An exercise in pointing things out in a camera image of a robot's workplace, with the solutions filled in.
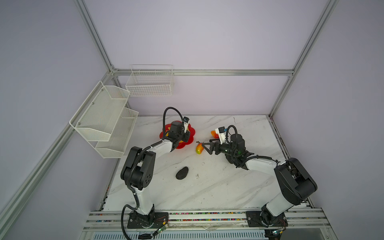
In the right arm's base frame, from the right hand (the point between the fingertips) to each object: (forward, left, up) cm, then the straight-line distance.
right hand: (205, 143), depth 84 cm
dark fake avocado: (-13, +14, -13) cm, 23 cm away
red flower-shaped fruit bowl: (+7, +15, -12) cm, 21 cm away
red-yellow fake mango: (+4, +4, -12) cm, 13 cm away
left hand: (+14, +13, -5) cm, 19 cm away
